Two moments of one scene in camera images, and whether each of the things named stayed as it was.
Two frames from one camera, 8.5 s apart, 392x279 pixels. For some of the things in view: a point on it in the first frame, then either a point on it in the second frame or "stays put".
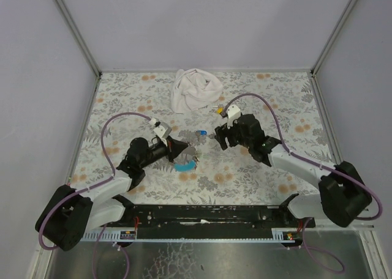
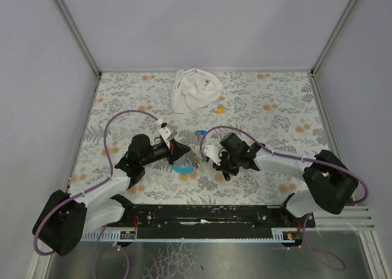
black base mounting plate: (196, 218) stays put
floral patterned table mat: (126, 104) stays put
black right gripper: (226, 137) -> (223, 164)
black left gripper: (170, 148) stays put
